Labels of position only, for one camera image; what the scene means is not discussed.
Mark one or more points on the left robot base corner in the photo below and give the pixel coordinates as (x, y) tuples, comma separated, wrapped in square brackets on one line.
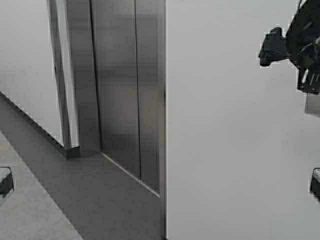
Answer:
[(6, 181)]

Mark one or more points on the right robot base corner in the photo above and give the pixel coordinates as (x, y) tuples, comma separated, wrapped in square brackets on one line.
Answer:
[(315, 183)]

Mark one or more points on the metal elevator call panel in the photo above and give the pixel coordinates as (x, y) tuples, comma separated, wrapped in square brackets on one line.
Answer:
[(312, 105)]

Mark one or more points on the stainless steel elevator door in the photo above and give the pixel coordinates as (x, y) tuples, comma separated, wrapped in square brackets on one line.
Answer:
[(108, 59)]

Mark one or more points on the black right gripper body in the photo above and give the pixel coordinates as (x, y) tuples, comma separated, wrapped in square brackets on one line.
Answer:
[(274, 48)]

